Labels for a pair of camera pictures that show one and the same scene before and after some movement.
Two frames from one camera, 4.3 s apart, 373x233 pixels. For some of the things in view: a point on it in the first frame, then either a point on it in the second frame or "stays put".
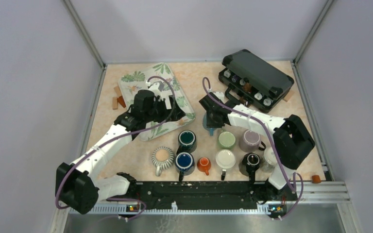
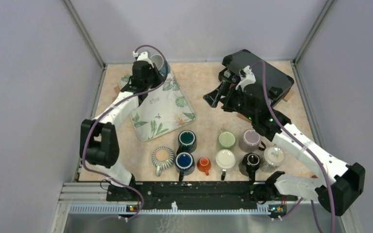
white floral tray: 137,80 stays put
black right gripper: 211,124 to 226,89
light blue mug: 205,124 to 162,66
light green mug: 227,140 stays put
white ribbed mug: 225,159 stays put
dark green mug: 187,141 stays put
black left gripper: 174,114 to 159,77
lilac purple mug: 250,141 stays put
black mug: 251,162 stays put
